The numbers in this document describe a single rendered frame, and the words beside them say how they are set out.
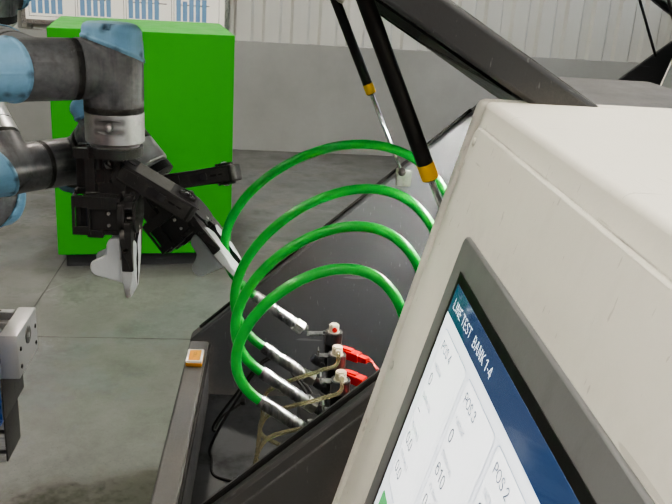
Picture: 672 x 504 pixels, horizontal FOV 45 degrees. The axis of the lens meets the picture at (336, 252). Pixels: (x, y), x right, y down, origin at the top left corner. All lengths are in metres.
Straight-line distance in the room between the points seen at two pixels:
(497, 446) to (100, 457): 2.57
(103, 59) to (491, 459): 0.69
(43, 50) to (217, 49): 3.51
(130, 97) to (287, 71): 6.69
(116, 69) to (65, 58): 0.06
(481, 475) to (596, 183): 0.21
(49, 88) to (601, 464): 0.78
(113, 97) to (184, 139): 3.52
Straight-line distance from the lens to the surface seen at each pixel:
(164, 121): 4.56
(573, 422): 0.49
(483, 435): 0.60
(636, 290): 0.47
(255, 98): 7.76
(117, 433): 3.19
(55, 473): 3.02
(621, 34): 8.42
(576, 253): 0.54
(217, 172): 1.23
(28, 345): 1.70
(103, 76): 1.05
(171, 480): 1.26
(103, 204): 1.10
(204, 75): 4.53
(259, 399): 1.08
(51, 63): 1.03
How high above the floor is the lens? 1.66
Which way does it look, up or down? 19 degrees down
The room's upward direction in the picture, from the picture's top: 4 degrees clockwise
